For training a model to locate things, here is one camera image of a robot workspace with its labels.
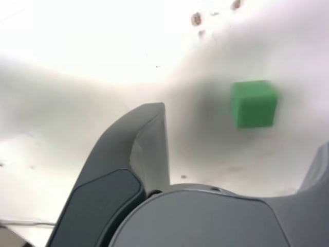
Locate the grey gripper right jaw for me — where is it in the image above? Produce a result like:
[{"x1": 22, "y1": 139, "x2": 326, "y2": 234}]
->
[{"x1": 109, "y1": 140, "x2": 329, "y2": 247}]

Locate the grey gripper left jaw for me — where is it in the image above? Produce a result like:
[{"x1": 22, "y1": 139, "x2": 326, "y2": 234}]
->
[{"x1": 47, "y1": 102, "x2": 172, "y2": 247}]

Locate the green cube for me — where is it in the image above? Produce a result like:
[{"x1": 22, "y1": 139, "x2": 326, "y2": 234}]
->
[{"x1": 229, "y1": 79, "x2": 281, "y2": 129}]

